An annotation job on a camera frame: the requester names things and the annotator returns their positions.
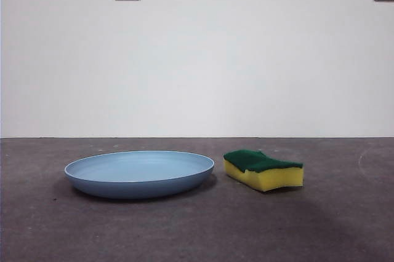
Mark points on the green and yellow sponge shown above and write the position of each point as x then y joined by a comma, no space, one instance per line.
271,176

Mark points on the light blue plate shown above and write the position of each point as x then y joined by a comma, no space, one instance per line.
138,179

